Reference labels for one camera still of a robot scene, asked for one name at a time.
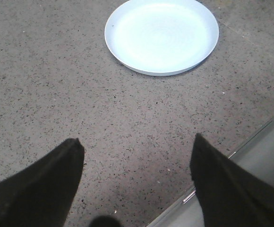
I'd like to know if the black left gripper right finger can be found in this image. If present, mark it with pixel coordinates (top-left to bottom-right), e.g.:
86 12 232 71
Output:
189 133 274 227

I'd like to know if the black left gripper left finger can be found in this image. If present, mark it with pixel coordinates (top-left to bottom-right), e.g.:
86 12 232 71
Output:
0 139 85 227

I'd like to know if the white round plate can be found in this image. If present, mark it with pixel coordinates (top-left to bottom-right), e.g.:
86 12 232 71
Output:
104 0 219 76

